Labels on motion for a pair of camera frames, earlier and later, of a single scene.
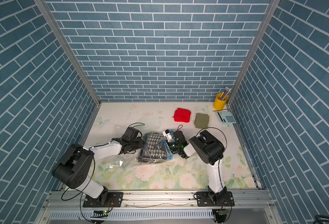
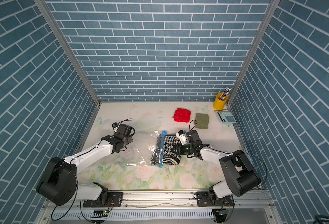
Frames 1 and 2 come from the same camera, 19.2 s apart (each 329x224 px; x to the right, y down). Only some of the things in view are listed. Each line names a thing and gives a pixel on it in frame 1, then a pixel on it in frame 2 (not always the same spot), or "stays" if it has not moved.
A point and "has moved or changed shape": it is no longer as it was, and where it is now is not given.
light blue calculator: x=226 y=117 stays
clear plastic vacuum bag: x=155 y=148 has moved or changed shape
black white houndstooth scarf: x=154 y=148 has moved or changed shape
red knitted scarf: x=182 y=115 stays
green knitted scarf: x=202 y=121 stays
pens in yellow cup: x=225 y=94 stays
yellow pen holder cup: x=218 y=104 stays
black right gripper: x=168 y=143 to x=181 y=150
